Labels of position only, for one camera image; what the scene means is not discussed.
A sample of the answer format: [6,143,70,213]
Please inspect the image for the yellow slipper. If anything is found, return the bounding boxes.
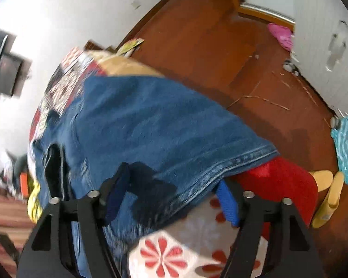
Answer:
[312,172,345,229]
[309,170,334,192]

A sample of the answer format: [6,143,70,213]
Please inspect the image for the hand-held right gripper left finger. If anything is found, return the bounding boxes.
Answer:
[16,162,131,278]

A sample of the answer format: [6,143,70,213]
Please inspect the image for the orange box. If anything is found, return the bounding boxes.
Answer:
[20,172,30,201]

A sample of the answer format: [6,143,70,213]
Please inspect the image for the yellow garment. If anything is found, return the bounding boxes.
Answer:
[27,180,43,224]

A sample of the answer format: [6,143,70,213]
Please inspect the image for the yellow printed packet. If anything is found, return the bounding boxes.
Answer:
[117,38,145,56]

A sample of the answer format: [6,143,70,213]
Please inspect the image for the tan pillow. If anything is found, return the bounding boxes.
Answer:
[97,51,166,79]

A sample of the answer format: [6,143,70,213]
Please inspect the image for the white red-flower sheet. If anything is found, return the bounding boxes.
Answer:
[128,191,271,278]

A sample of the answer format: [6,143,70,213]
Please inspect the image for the blue denim fleece garment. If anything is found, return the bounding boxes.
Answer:
[32,75,280,278]

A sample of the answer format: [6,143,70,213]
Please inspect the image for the red cloth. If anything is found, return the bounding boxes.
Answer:
[229,156,319,239]

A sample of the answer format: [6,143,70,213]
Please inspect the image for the pink cloth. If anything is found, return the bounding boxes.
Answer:
[267,23,295,51]

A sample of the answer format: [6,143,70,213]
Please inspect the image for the patchwork printed blanket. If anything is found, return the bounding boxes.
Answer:
[29,48,105,151]

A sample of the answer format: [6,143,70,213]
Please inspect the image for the striped maroon curtain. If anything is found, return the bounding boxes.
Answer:
[0,180,37,255]

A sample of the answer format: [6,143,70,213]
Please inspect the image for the wooden door frame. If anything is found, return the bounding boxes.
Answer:
[219,0,296,31]

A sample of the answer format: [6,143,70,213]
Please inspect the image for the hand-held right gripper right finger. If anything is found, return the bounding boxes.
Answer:
[215,180,325,278]

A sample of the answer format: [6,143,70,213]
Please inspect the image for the dark wall screen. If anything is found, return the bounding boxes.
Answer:
[0,26,32,105]

